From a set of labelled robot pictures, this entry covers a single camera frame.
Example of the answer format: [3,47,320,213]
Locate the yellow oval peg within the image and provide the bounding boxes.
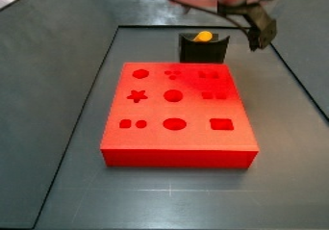
[192,31,212,42]

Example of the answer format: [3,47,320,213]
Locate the black curved fixture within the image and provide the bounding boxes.
[179,33,229,64]

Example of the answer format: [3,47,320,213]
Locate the red shape sorter block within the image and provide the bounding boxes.
[100,63,259,168]

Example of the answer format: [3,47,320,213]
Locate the black cable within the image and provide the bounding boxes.
[137,0,258,49]

